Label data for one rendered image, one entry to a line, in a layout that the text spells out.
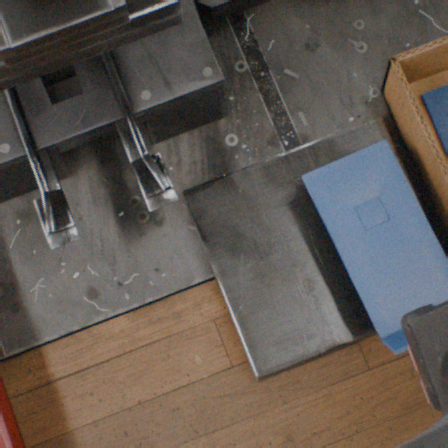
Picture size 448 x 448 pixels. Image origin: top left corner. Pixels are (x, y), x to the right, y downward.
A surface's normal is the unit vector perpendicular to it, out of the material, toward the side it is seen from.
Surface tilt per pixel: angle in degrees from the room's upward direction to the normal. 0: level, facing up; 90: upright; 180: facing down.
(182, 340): 0
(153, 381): 0
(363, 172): 1
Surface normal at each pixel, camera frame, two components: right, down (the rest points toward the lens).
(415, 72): 0.36, 0.90
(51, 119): -0.03, -0.25
